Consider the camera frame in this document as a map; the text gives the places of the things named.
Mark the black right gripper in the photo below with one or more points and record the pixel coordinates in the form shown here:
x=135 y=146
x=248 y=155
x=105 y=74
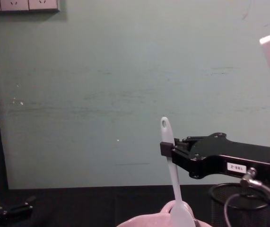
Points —
x=220 y=151

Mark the white plastic spoon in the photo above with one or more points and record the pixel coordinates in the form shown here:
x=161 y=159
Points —
x=175 y=179

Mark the black mesh container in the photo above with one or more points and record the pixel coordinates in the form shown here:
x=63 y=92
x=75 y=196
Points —
x=241 y=205

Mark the black table cloth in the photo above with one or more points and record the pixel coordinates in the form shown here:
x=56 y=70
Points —
x=97 y=205

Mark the white wall socket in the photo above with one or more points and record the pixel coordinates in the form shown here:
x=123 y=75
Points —
x=14 y=4
x=43 y=4

